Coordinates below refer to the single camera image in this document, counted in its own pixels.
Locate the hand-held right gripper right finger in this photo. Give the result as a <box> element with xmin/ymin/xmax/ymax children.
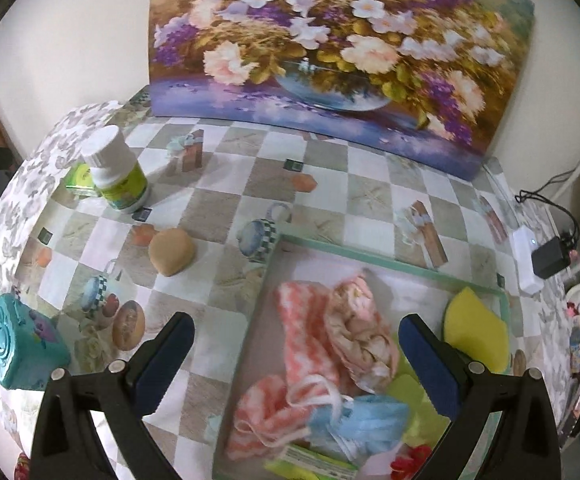
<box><xmin>398</xmin><ymin>313</ymin><xmax>563</xmax><ymax>480</ymax></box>

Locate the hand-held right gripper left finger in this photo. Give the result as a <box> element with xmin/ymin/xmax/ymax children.
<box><xmin>29</xmin><ymin>311</ymin><xmax>195</xmax><ymax>480</ymax></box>

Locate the lime green cloth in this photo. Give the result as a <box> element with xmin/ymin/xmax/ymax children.
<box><xmin>387</xmin><ymin>372</ymin><xmax>450</xmax><ymax>446</ymax></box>

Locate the yellow sponge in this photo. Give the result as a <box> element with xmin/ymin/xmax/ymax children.
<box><xmin>443</xmin><ymin>287</ymin><xmax>510</xmax><ymax>373</ymax></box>

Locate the pink fabric scrunchie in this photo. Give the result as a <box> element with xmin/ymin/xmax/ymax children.
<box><xmin>326</xmin><ymin>272</ymin><xmax>401</xmax><ymax>393</ymax></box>

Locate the blue face mask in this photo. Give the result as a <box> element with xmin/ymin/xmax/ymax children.
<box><xmin>285</xmin><ymin>375</ymin><xmax>411</xmax><ymax>461</ymax></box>

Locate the pink white knitted cloth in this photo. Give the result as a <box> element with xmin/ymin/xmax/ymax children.
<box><xmin>226</xmin><ymin>280</ymin><xmax>355</xmax><ymax>461</ymax></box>

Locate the mint green tray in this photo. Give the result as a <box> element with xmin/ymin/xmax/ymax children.
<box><xmin>212</xmin><ymin>234</ymin><xmax>511</xmax><ymax>480</ymax></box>

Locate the red flower ornament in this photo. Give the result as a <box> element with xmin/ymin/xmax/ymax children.
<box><xmin>390</xmin><ymin>444</ymin><xmax>433</xmax><ymax>480</ymax></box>

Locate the tan egg-shaped object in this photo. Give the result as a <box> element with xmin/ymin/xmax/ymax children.
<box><xmin>148</xmin><ymin>228</ymin><xmax>195</xmax><ymax>277</ymax></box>

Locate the white power strip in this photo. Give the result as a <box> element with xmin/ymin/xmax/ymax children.
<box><xmin>512</xmin><ymin>226</ymin><xmax>545</xmax><ymax>293</ymax></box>

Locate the teal plastic box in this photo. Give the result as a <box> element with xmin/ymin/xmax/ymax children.
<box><xmin>0</xmin><ymin>292</ymin><xmax>71</xmax><ymax>390</ymax></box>

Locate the green labelled packet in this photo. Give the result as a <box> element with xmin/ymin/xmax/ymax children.
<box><xmin>265</xmin><ymin>442</ymin><xmax>361</xmax><ymax>480</ymax></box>

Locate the black power adapter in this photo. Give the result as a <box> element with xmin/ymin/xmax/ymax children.
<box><xmin>530</xmin><ymin>236</ymin><xmax>570</xmax><ymax>279</ymax></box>

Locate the printed checkered tablecloth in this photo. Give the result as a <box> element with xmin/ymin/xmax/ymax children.
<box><xmin>12</xmin><ymin>85</ymin><xmax>560</xmax><ymax>480</ymax></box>

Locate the white green-labelled pill bottle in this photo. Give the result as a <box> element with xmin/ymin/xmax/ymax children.
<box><xmin>81</xmin><ymin>125</ymin><xmax>149</xmax><ymax>213</ymax></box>

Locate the green carton box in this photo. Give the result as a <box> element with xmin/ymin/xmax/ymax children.
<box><xmin>66</xmin><ymin>162</ymin><xmax>98</xmax><ymax>196</ymax></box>

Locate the grey floral blanket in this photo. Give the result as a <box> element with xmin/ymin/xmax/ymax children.
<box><xmin>0</xmin><ymin>100</ymin><xmax>138</xmax><ymax>461</ymax></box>

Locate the flower painting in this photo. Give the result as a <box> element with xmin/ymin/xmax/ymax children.
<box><xmin>147</xmin><ymin>0</ymin><xmax>535</xmax><ymax>181</ymax></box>

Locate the black cable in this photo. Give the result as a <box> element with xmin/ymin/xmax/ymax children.
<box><xmin>514</xmin><ymin>170</ymin><xmax>580</xmax><ymax>251</ymax></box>

